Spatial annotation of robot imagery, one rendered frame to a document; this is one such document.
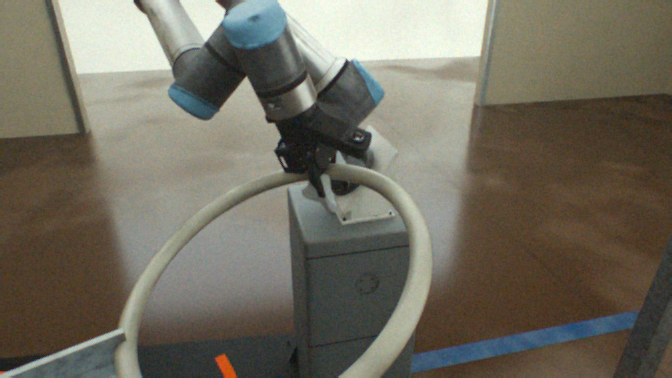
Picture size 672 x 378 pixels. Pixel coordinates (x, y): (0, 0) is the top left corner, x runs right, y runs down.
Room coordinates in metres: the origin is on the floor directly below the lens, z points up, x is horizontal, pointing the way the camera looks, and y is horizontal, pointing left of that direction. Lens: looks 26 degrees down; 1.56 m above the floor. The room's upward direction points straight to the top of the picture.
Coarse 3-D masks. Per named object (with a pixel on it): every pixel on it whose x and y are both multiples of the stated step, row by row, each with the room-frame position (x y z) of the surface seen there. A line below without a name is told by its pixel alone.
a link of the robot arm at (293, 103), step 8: (304, 80) 0.67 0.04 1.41; (296, 88) 0.65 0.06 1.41; (304, 88) 0.66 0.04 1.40; (312, 88) 0.68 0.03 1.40; (280, 96) 0.65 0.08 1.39; (288, 96) 0.65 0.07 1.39; (296, 96) 0.65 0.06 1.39; (304, 96) 0.66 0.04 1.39; (312, 96) 0.68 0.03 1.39; (264, 104) 0.66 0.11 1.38; (272, 104) 0.65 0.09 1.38; (280, 104) 0.65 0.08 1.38; (288, 104) 0.65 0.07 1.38; (296, 104) 0.65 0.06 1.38; (304, 104) 0.66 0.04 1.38; (312, 104) 0.67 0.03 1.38; (272, 112) 0.66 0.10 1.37; (280, 112) 0.65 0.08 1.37; (288, 112) 0.65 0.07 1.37; (296, 112) 0.65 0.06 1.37
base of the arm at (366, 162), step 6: (348, 156) 1.24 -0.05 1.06; (366, 156) 1.27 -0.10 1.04; (372, 156) 1.28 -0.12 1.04; (348, 162) 1.23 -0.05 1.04; (354, 162) 1.23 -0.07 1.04; (360, 162) 1.24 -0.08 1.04; (366, 162) 1.25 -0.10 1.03; (372, 162) 1.26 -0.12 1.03; (366, 168) 1.23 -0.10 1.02; (330, 180) 1.24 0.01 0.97; (336, 180) 1.23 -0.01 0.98; (336, 186) 1.24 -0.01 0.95; (342, 186) 1.22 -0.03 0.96; (348, 186) 1.21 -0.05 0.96; (354, 186) 1.21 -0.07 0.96; (336, 192) 1.24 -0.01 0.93; (342, 192) 1.23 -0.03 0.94; (348, 192) 1.22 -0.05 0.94
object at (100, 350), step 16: (112, 336) 0.45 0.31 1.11; (64, 352) 0.42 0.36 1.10; (80, 352) 0.42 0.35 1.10; (96, 352) 0.43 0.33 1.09; (112, 352) 0.44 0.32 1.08; (16, 368) 0.39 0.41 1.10; (32, 368) 0.39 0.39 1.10; (48, 368) 0.40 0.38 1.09; (64, 368) 0.41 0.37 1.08; (80, 368) 0.42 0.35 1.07; (96, 368) 0.43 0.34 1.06; (112, 368) 0.43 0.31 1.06
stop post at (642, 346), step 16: (656, 272) 1.17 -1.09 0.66; (656, 288) 1.14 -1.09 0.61; (656, 304) 1.12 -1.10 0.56; (640, 320) 1.15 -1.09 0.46; (656, 320) 1.10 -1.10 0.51; (640, 336) 1.13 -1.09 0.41; (656, 336) 1.09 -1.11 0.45; (624, 352) 1.16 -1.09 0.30; (640, 352) 1.11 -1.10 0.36; (656, 352) 1.10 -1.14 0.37; (624, 368) 1.14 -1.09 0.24; (640, 368) 1.09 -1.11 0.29; (656, 368) 1.10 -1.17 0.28
